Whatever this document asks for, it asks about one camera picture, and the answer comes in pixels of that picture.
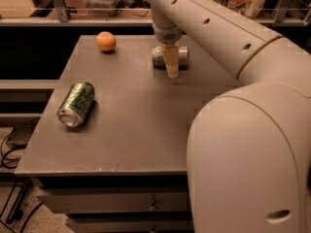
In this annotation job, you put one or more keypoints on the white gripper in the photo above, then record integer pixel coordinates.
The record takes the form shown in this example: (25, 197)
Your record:
(167, 35)

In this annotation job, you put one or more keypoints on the white 7up can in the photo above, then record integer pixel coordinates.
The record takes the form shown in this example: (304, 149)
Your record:
(158, 56)

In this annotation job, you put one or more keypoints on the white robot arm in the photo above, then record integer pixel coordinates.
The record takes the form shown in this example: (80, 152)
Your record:
(248, 153)

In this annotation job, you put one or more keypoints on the green soda can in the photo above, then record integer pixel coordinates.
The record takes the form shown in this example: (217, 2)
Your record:
(76, 104)

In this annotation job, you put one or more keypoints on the orange fruit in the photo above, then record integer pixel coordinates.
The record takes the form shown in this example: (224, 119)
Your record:
(106, 41)

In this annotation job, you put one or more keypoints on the clear plastic container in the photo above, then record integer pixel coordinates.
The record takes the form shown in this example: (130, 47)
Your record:
(102, 8)

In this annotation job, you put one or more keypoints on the grey drawer cabinet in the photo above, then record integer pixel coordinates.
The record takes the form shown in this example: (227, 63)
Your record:
(124, 169)

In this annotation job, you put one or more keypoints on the metal shelf rail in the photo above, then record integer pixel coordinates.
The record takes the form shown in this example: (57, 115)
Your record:
(136, 12)

